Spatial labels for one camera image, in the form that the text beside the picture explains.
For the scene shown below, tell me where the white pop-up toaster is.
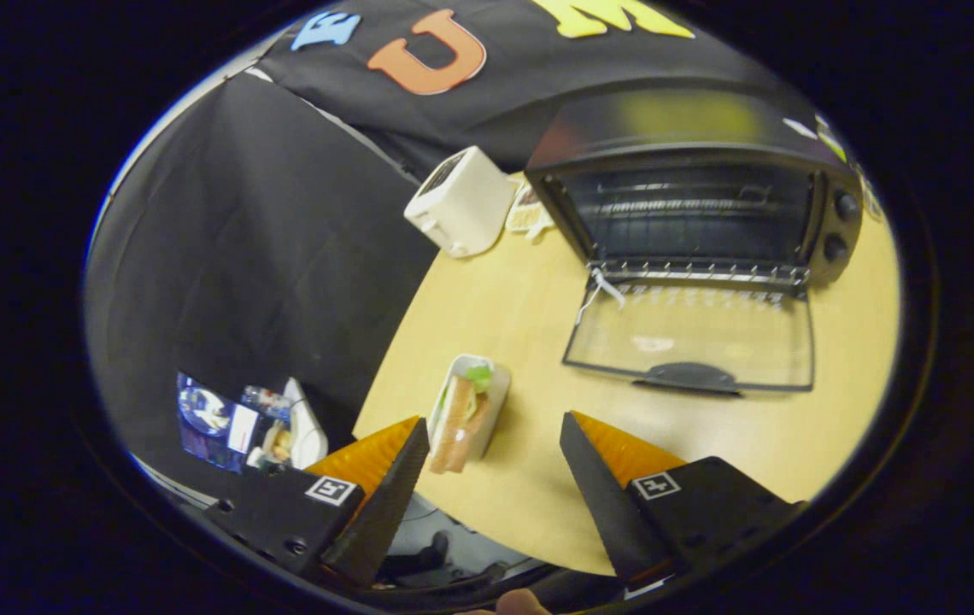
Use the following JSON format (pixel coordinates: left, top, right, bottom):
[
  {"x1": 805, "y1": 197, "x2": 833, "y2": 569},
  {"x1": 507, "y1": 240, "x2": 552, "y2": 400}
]
[{"x1": 403, "y1": 145, "x2": 518, "y2": 259}]

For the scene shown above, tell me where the white rectangular plate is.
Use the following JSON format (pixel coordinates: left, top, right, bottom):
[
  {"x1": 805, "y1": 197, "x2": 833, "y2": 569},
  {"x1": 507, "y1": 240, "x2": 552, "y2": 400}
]
[{"x1": 425, "y1": 354, "x2": 512, "y2": 466}]

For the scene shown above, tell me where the small white fries tray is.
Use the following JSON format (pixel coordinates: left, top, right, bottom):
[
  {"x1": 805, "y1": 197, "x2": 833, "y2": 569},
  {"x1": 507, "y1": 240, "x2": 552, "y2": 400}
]
[{"x1": 506, "y1": 184, "x2": 556, "y2": 243}]

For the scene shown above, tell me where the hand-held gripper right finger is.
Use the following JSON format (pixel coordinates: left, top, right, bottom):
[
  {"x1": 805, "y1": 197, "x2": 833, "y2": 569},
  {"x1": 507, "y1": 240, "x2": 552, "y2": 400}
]
[{"x1": 559, "y1": 411, "x2": 806, "y2": 583}]

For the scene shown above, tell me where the white string tie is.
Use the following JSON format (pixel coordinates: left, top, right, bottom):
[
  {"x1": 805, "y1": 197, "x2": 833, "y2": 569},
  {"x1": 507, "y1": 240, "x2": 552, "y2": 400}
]
[{"x1": 575, "y1": 266, "x2": 627, "y2": 325}]

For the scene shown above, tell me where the white plastic bag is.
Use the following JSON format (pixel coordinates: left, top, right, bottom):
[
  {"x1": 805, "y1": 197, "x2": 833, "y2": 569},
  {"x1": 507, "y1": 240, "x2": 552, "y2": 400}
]
[{"x1": 282, "y1": 378, "x2": 330, "y2": 469}]

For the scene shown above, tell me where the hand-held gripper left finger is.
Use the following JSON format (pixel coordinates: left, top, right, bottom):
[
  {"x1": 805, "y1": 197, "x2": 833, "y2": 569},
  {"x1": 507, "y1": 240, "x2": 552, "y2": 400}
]
[{"x1": 203, "y1": 416, "x2": 431, "y2": 589}]

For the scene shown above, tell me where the blue printed box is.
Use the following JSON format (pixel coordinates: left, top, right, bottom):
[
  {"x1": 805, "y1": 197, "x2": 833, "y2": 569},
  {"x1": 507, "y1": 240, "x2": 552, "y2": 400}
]
[{"x1": 177, "y1": 372, "x2": 261, "y2": 473}]

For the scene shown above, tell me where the black toaster oven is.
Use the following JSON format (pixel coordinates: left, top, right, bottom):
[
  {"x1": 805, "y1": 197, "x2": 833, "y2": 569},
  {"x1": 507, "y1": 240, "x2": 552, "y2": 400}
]
[{"x1": 524, "y1": 85, "x2": 865, "y2": 398}]

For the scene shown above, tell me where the white bread lettuce sandwich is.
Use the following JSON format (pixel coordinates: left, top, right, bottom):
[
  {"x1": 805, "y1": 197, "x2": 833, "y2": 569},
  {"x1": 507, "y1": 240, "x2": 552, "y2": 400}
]
[{"x1": 429, "y1": 363, "x2": 496, "y2": 475}]

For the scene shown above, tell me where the clear plastic bottle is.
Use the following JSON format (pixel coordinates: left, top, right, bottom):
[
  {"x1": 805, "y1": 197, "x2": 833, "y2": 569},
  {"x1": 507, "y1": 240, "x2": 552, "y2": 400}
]
[{"x1": 241, "y1": 384, "x2": 291, "y2": 419}]

